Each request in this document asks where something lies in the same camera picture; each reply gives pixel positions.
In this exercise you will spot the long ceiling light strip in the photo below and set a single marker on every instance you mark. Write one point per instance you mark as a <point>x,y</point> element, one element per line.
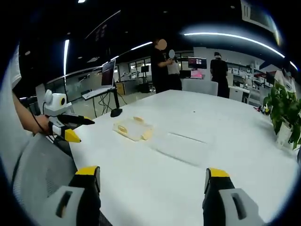
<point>235,38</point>

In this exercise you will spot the white plant pot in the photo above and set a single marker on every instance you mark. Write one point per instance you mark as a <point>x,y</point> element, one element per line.
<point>284,134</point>

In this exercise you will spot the pink lit screen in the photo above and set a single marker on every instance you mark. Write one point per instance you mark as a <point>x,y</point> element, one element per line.
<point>197,74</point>

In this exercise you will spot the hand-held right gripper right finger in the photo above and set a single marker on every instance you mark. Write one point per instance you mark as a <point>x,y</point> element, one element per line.
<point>217,188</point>

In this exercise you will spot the cream plastic buckle part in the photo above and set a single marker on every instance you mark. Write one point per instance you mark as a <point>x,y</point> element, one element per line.
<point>122,129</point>
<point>139,120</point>
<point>147,135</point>

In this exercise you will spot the clear table mat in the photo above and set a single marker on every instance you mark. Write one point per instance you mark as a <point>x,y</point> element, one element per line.
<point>183,147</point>

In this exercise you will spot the clear plastic tray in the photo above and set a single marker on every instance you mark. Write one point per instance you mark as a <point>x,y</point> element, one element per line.
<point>132,129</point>

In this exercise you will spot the small red object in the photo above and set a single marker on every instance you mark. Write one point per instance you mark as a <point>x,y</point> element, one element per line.
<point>263,109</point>

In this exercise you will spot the green potted plant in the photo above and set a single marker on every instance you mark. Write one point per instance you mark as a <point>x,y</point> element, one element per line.
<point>283,106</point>

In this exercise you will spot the black stand base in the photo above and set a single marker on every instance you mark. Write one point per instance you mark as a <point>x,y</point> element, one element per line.
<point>116,112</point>

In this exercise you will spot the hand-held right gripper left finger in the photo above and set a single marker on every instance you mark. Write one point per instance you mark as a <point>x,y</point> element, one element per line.
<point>88,188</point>

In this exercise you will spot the grey mesh office chair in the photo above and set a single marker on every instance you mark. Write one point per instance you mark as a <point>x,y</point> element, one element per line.
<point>42,169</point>

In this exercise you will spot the ceiling air vent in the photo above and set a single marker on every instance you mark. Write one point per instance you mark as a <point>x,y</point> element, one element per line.
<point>257,14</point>

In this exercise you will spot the silver computer monitor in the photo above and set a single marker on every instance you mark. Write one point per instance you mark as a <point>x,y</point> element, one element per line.
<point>108,73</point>

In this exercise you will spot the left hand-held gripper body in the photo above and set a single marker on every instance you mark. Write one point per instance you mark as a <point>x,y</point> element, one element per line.
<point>55,103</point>

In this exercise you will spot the black wall monitor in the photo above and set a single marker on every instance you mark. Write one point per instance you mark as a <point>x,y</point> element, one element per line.
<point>197,63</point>

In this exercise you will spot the white chair back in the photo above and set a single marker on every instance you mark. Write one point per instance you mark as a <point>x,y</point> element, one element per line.
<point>200,86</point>

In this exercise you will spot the person's white shirt sleeve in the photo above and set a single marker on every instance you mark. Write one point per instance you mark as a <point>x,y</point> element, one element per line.
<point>13,70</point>

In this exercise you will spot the person's left hand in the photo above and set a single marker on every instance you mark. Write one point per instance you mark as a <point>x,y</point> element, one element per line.
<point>42,123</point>

